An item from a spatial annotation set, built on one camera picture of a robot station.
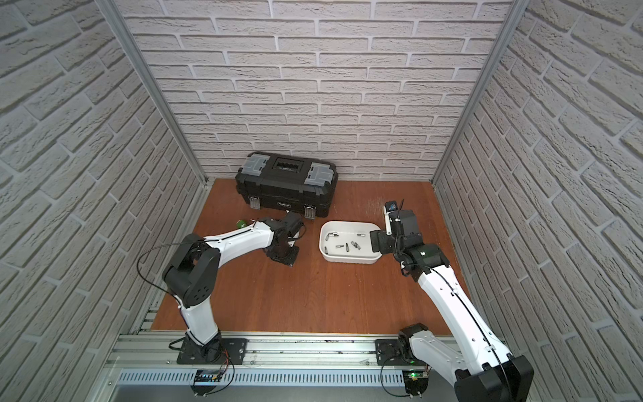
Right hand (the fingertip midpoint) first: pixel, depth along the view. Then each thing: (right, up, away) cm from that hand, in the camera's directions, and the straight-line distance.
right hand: (393, 231), depth 78 cm
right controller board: (+5, -43, -7) cm, 43 cm away
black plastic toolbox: (-37, +17, +18) cm, 45 cm away
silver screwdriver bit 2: (-17, -8, +20) cm, 27 cm away
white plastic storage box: (-13, -7, +20) cm, 25 cm away
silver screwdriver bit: (-19, -3, +22) cm, 30 cm away
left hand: (-34, -11, +13) cm, 38 cm away
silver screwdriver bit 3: (-14, -8, +19) cm, 25 cm away
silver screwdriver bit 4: (-10, -7, +20) cm, 23 cm away
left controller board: (-57, -43, -6) cm, 72 cm away
